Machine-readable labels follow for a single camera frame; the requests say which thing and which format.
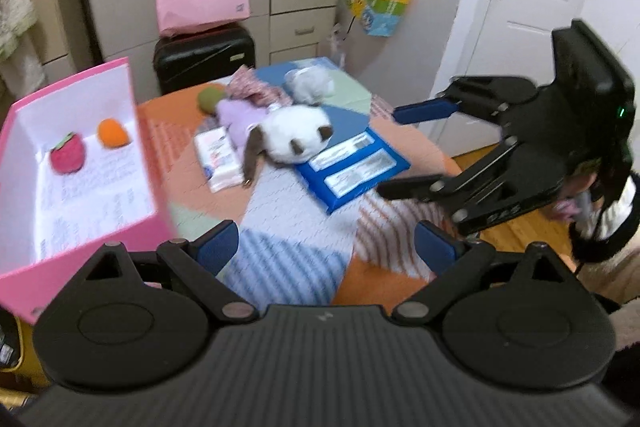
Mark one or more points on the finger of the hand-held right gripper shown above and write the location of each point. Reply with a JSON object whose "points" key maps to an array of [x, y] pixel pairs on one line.
{"points": [[425, 111], [415, 188]]}

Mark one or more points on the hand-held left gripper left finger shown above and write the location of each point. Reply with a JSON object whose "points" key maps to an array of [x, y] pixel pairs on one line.
{"points": [[220, 246]]}

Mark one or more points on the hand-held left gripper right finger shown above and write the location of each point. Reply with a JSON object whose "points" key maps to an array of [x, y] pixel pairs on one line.
{"points": [[436, 247]]}

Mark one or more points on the blue packet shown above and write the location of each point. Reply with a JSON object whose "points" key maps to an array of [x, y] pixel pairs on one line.
{"points": [[357, 169]]}

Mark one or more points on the white tissue pack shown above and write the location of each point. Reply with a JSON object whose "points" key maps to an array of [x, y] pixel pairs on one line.
{"points": [[220, 159]]}

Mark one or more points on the white grey plush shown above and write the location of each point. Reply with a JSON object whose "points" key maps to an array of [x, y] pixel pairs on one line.
{"points": [[309, 84]]}

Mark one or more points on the purple eggplant plush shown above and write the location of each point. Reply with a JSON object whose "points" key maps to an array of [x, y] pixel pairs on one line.
{"points": [[240, 119]]}

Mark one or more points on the white brown cat plush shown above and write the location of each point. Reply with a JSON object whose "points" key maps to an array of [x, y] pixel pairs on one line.
{"points": [[290, 134]]}

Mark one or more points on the pink cardboard box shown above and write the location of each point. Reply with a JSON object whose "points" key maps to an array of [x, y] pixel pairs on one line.
{"points": [[95, 192]]}

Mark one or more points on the floral cloth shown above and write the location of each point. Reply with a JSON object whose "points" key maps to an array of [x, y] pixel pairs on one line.
{"points": [[257, 89]]}

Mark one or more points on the patterned colourful blanket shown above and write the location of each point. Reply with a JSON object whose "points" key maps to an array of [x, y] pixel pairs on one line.
{"points": [[300, 227]]}

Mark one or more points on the white plastic bag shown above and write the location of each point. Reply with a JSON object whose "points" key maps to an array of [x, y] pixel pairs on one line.
{"points": [[339, 44]]}

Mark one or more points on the orange fruit plush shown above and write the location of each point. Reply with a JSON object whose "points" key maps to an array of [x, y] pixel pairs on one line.
{"points": [[113, 134]]}

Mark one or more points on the red strawberry plush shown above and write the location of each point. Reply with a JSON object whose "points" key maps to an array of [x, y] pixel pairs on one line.
{"points": [[68, 153]]}

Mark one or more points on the black suitcase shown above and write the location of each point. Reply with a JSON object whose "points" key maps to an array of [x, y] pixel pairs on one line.
{"points": [[200, 59]]}

